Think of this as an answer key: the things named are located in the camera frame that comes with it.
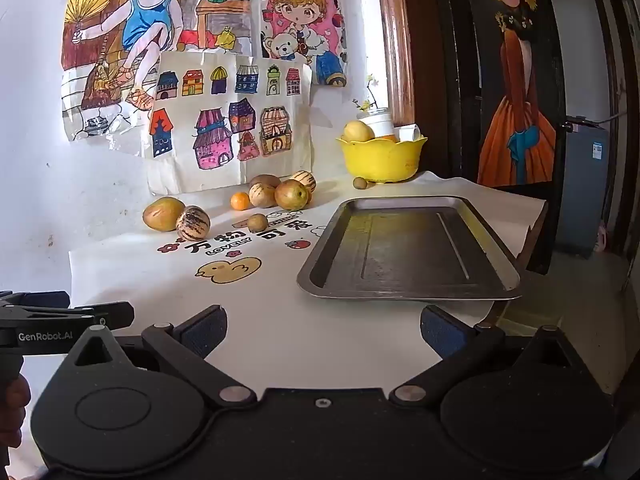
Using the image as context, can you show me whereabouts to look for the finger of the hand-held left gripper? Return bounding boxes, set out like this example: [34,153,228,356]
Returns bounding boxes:
[0,290,71,314]
[91,301,135,330]

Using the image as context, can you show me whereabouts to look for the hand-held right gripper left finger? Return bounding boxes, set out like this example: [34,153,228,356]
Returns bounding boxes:
[65,304,258,408]

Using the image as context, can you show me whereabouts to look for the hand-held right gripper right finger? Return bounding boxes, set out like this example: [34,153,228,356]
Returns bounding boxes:
[389,304,583,408]

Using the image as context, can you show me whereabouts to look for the metal baking tray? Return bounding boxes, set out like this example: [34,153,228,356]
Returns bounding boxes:
[296,195,523,302]

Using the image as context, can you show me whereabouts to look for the dark striped pepino melon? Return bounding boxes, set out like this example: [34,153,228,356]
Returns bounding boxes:
[175,205,211,242]

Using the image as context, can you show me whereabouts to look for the olive-brown mango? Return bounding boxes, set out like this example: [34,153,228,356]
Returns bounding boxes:
[142,197,186,232]

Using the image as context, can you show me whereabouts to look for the tan pepino melon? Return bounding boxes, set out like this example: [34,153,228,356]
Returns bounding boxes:
[249,183,277,209]

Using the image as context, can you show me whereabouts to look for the yellow-brown pear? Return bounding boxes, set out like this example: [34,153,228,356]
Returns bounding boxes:
[274,179,309,211]

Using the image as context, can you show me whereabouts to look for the pale striped pepino melon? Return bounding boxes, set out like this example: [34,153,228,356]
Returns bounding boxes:
[290,170,317,194]

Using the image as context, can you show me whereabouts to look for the person's left hand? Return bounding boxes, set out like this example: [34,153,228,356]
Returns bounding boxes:
[0,375,32,461]

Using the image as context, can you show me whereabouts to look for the printed white table mat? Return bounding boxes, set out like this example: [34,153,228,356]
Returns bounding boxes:
[68,170,548,401]

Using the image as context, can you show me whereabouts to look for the yellow bowl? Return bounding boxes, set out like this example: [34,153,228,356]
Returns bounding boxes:
[336,135,429,183]

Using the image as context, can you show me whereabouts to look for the grey appliance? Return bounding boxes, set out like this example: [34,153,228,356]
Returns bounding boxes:
[555,116,612,258]

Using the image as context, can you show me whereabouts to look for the colourful houses drawing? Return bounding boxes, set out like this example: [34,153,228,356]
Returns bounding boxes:
[148,51,313,196]

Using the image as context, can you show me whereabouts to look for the orange dress lady painting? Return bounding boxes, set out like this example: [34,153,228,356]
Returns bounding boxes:
[462,0,568,191]

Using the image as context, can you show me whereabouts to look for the pale yellow pear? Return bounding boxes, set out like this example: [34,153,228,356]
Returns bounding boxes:
[342,120,376,143]

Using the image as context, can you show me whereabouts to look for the yellow flower twig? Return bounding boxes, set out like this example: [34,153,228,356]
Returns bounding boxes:
[352,74,378,113]

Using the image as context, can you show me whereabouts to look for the boy with fan drawing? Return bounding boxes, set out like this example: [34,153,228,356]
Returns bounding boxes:
[61,0,262,143]

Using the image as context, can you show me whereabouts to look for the girl with bear drawing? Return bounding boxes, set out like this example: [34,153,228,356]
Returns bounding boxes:
[260,0,348,86]

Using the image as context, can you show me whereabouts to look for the dark brown door frame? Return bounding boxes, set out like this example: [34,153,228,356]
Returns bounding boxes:
[547,0,626,256]

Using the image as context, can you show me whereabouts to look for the reddish wooden door frame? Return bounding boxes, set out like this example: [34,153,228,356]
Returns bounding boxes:
[375,0,416,128]

